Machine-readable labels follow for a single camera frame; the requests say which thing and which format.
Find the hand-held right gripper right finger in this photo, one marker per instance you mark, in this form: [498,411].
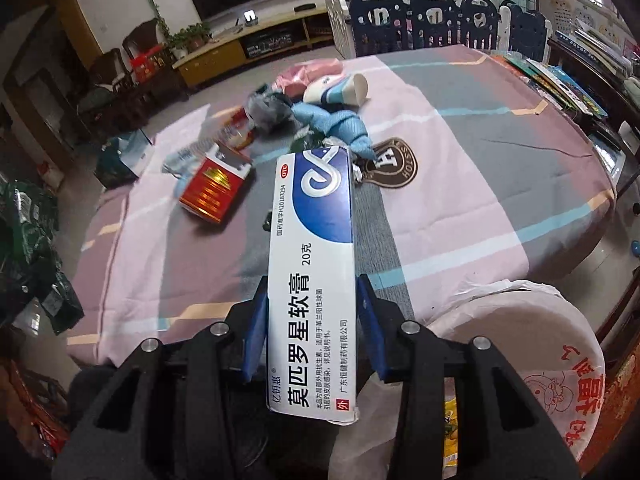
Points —
[371,332]

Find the navy white play fence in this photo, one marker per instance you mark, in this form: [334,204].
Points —
[430,20]

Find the red gold patterned cloth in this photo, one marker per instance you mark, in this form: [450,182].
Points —
[617,410]

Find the red cigarette pack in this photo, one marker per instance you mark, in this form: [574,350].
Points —
[212,192]

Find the white blue paper cup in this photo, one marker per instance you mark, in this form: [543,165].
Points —
[340,91]

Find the white lined waste bin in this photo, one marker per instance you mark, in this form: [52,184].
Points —
[500,340]

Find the pink grey striped blanket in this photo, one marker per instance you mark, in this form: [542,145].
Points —
[450,210]

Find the yellow snack packet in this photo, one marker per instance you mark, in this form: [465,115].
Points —
[450,440]

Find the green potted plant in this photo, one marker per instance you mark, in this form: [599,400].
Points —
[187,40]

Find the pile of green packets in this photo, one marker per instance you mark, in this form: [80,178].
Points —
[30,250]

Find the dark wooden chair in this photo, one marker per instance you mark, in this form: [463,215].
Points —
[130,85]

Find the grey plastic bag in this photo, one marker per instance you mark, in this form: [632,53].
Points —
[270,107]

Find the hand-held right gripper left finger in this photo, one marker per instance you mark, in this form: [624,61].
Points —
[254,332]

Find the clear plastic wrapper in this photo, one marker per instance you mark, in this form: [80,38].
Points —
[187,157]

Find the white blue ointment box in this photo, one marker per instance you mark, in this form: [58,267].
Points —
[312,270]

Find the yellow wooden tv cabinet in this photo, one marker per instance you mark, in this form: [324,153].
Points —
[225,55]

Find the teal cardboard box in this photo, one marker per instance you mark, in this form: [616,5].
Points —
[122,160]

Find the row of picture books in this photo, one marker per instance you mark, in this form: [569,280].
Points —
[575,70]

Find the pink plastic bag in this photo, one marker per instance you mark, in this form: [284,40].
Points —
[300,75]

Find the blue face mask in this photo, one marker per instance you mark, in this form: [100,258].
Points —
[335,122]

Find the red plastic bag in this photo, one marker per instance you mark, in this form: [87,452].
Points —
[30,410]

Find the small white desk device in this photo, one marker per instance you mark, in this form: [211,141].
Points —
[250,18]

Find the crumpled white wrapper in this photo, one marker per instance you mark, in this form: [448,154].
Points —
[357,172]

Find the red gift box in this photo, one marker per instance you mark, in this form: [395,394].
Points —
[147,62]

